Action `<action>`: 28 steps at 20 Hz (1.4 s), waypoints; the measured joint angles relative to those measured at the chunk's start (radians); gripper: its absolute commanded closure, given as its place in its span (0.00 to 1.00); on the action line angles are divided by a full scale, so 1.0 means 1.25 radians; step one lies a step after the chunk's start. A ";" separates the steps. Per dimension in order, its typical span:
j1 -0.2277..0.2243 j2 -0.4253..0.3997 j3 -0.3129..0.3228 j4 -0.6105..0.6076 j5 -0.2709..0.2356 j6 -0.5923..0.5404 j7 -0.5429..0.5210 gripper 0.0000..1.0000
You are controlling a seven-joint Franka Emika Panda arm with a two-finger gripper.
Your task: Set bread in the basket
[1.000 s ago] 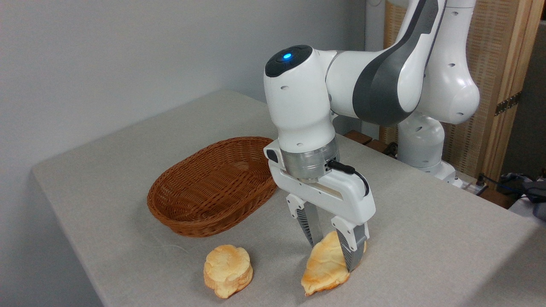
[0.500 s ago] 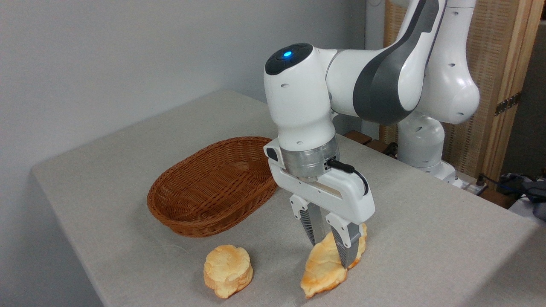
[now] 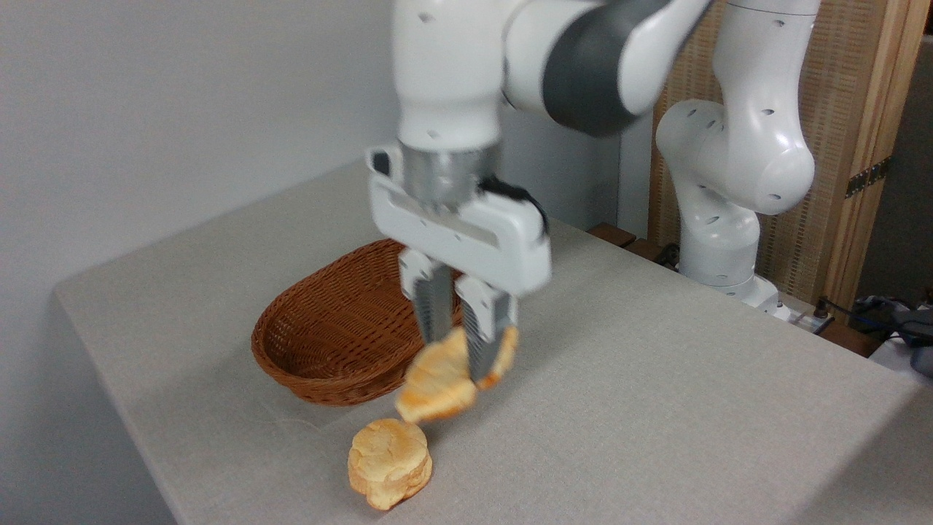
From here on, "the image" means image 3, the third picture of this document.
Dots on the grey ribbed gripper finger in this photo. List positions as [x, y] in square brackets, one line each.
[482, 335]
[434, 302]

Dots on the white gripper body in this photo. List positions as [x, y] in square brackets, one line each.
[503, 248]

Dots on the long braided golden bread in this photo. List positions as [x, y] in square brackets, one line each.
[437, 383]

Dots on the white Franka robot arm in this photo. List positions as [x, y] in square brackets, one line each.
[452, 73]

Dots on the brown wicker oval basket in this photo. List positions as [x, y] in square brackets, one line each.
[328, 328]

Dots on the round golden bread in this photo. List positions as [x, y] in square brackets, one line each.
[388, 461]

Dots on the grey tablecloth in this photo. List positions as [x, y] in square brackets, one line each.
[656, 379]

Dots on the dark metal screen hinge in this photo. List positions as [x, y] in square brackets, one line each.
[867, 177]

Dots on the dark grey device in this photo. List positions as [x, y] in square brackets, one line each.
[918, 335]

